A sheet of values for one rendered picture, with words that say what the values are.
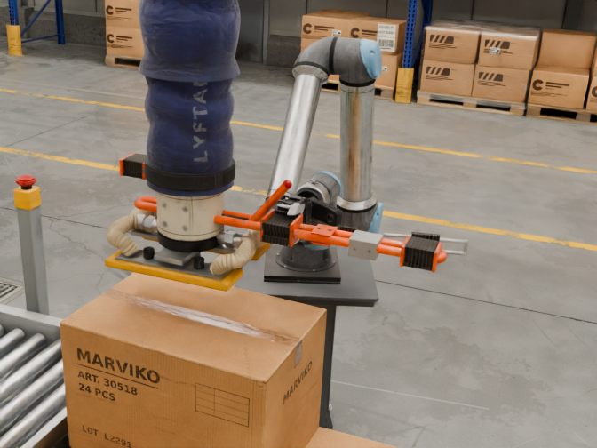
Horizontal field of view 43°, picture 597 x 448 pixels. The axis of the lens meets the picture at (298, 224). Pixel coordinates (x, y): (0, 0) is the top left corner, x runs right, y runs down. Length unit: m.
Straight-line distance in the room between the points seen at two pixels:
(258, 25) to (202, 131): 9.10
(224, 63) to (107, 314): 0.76
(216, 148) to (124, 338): 0.54
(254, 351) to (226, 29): 0.78
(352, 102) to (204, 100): 0.76
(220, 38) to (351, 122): 0.82
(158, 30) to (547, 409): 2.51
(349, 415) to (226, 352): 1.49
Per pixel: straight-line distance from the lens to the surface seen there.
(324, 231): 1.84
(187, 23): 1.74
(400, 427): 3.32
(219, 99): 1.82
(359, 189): 2.60
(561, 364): 3.96
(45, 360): 2.73
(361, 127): 2.48
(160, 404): 2.03
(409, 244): 1.78
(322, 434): 2.33
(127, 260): 1.97
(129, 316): 2.10
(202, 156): 1.82
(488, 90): 8.90
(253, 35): 10.92
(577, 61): 9.35
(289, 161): 2.26
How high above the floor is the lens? 1.96
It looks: 22 degrees down
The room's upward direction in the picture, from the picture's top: 3 degrees clockwise
